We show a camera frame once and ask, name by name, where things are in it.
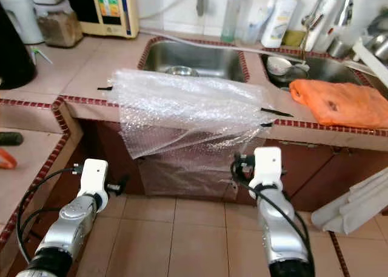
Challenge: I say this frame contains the round steel dish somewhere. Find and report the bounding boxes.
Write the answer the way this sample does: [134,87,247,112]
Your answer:
[164,66,200,78]

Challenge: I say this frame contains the clear bubble wrap sheet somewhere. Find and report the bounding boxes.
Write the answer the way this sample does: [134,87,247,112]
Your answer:
[107,68,275,199]

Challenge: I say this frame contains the brown sink cabinet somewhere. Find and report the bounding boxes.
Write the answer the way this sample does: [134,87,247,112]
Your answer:
[79,122,388,218]

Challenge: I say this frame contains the white ceramic bowl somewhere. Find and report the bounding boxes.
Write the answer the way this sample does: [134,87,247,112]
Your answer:
[265,56,293,77]

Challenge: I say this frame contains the orange cloth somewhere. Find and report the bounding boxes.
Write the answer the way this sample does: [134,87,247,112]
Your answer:
[289,78,388,131]

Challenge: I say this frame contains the orange loop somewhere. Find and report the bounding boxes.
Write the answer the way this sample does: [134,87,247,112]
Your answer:
[0,148,18,170]

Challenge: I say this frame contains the white folded boards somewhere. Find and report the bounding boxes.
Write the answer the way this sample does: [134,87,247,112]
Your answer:
[310,168,388,236]

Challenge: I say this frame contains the dark green cucumber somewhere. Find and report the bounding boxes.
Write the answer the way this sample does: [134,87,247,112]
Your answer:
[0,132,24,147]

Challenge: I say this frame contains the steel sink basin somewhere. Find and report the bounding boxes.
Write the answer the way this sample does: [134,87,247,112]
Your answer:
[259,51,372,88]
[139,37,250,84]

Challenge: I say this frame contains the clear plastic bottle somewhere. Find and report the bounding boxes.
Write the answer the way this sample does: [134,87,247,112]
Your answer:
[242,0,271,45]

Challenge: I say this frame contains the clear bottle blue cap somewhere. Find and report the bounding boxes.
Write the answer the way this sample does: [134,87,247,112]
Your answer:
[220,0,244,44]

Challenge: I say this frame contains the steel cup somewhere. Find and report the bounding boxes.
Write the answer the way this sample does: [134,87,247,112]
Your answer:
[326,38,350,60]

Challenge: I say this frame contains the white detergent bottle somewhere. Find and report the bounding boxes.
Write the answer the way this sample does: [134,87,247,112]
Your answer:
[260,0,298,48]

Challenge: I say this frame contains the curved chrome faucet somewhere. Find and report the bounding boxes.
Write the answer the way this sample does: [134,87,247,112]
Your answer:
[298,0,335,63]

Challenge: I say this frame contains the white stick with green band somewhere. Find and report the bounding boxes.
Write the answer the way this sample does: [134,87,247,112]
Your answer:
[30,45,55,66]

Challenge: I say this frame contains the glass jar brown contents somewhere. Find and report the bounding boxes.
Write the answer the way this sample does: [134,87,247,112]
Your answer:
[36,3,85,49]

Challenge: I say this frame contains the black round pot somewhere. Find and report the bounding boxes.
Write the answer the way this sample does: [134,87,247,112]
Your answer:
[0,4,38,90]

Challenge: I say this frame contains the tall white bottle green cap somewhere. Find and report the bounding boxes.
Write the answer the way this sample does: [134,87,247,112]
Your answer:
[306,0,341,51]

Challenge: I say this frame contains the cream water ionizer machine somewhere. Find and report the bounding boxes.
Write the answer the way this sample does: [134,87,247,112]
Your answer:
[64,0,139,39]

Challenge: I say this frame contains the steel dish rack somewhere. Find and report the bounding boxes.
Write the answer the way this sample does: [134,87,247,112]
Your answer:
[360,10,388,79]

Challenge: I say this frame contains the straight steel faucet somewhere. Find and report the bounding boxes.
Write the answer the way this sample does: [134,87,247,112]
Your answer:
[336,0,356,29]

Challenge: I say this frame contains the white jug green lid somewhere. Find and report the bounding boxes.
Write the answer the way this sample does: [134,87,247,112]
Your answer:
[0,0,41,28]

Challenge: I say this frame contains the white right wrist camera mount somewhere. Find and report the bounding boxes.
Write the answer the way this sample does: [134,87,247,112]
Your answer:
[252,146,283,190]

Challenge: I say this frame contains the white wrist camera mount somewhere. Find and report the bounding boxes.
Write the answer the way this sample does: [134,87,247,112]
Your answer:
[81,158,109,196]
[252,146,283,190]

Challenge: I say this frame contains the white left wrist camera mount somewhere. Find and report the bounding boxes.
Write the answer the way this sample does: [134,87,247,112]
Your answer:
[81,158,109,196]

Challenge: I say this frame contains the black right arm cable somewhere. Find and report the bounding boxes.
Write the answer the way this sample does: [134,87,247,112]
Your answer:
[253,185,318,265]

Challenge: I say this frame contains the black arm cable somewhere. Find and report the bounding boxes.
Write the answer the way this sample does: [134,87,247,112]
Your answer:
[15,168,83,264]
[253,185,318,265]

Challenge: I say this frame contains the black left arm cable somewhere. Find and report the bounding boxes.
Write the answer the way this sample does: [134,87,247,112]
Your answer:
[15,168,83,264]

